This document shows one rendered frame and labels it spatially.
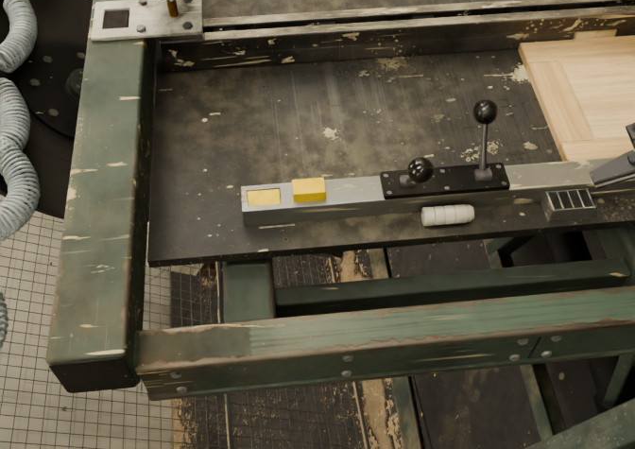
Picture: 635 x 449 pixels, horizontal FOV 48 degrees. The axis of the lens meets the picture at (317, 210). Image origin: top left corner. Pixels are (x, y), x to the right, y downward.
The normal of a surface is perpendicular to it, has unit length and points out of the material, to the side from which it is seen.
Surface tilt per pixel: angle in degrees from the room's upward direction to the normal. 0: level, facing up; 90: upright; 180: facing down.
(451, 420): 0
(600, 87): 59
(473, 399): 0
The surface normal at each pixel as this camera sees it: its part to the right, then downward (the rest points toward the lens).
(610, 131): 0.00, -0.59
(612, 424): -0.85, -0.23
